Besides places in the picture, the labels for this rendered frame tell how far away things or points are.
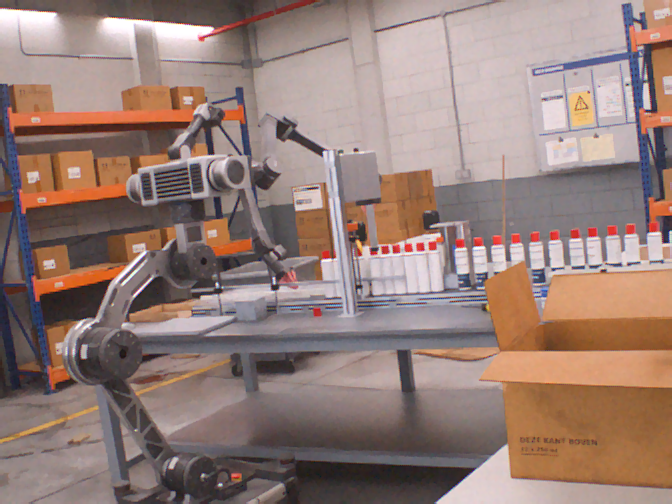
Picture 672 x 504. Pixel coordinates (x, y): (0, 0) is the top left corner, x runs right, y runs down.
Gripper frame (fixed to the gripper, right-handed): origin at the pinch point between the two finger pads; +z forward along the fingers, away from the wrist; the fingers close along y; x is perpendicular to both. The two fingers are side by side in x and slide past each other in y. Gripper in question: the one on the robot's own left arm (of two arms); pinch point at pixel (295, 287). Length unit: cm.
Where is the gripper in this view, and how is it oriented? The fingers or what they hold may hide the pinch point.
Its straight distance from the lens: 336.6
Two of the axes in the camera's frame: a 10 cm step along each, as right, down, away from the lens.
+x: -6.1, 6.8, 4.1
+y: 4.4, -1.4, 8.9
